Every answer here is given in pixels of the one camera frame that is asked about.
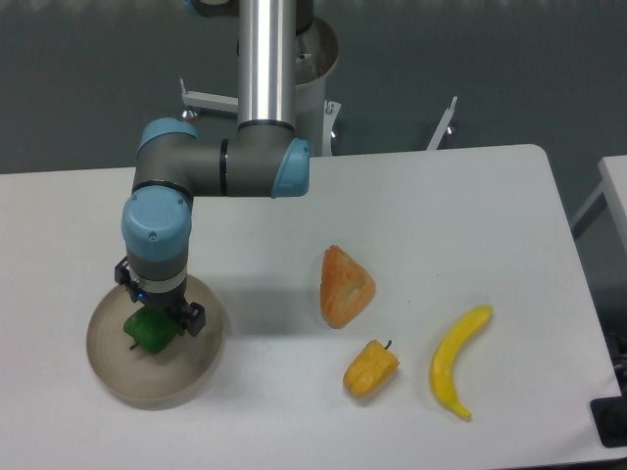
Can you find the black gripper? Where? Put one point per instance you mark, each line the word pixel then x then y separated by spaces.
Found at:
pixel 166 294

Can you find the green bell pepper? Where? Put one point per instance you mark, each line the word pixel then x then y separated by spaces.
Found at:
pixel 152 329

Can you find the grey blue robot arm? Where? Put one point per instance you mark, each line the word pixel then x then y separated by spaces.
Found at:
pixel 265 159

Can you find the beige round plate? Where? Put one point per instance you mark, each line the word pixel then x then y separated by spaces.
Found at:
pixel 150 380

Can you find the yellow bell pepper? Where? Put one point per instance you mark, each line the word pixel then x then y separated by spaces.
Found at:
pixel 370 369

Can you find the orange triangular bread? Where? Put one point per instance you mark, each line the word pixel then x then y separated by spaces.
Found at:
pixel 346 288

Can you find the yellow banana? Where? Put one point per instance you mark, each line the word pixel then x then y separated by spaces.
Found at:
pixel 443 361

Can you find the black device at table edge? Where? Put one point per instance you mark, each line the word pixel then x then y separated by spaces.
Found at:
pixel 610 419

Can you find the white side table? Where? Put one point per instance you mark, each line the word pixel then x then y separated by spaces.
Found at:
pixel 610 194

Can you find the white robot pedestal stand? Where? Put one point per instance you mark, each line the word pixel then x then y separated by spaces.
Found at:
pixel 317 53

